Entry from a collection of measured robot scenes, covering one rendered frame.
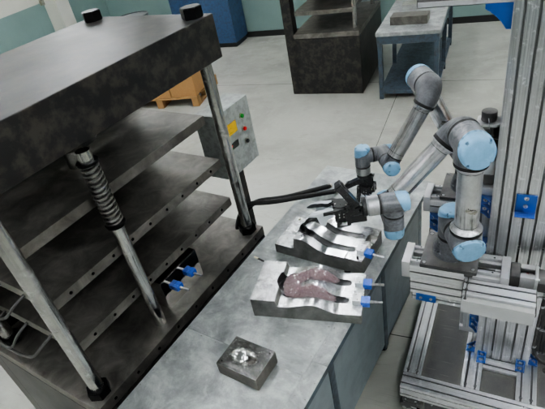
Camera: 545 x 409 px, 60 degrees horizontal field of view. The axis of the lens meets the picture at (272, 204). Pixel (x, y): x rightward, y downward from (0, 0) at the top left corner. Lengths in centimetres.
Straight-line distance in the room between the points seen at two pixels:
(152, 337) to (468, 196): 153
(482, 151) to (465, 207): 24
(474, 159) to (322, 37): 465
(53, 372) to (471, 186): 196
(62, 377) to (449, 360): 193
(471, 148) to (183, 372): 145
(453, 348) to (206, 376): 139
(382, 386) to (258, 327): 99
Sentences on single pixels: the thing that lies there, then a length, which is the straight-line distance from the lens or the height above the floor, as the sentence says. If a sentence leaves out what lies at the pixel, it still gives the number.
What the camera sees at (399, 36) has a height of 74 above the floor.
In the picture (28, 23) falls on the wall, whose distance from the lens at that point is 967.
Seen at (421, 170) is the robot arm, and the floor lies 149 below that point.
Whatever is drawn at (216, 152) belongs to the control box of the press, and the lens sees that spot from 269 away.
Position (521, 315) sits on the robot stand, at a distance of 210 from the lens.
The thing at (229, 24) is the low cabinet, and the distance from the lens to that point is 902.
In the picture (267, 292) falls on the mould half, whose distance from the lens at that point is 222.
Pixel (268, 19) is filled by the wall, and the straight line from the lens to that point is 930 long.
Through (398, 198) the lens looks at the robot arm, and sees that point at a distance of 172.
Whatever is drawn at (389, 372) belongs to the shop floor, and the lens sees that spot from 300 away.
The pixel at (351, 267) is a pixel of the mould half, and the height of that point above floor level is 84.
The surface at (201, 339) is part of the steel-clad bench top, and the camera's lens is 227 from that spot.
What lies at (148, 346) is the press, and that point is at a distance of 238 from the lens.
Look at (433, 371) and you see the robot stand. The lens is 277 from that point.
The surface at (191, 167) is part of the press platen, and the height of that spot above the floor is 129.
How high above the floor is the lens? 247
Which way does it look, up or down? 35 degrees down
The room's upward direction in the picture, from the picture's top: 12 degrees counter-clockwise
